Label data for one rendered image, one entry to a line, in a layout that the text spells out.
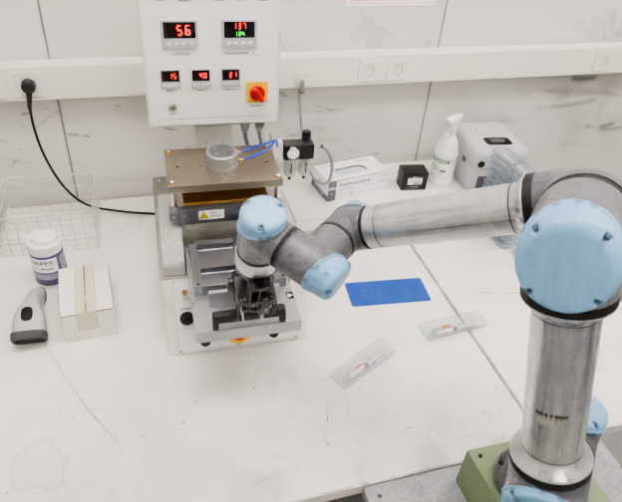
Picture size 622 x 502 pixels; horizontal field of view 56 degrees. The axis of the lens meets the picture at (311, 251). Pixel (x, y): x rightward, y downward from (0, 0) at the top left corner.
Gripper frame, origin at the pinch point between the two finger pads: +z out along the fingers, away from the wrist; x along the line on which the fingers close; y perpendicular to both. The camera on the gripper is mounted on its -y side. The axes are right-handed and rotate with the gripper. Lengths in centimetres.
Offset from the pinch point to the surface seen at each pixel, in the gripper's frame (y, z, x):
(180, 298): -12.2, 17.5, -13.1
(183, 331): -6.3, 23.4, -13.1
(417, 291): -14, 32, 52
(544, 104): -86, 34, 127
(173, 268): -17.0, 11.6, -14.0
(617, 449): 29, 96, 139
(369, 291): -16, 33, 39
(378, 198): -54, 42, 54
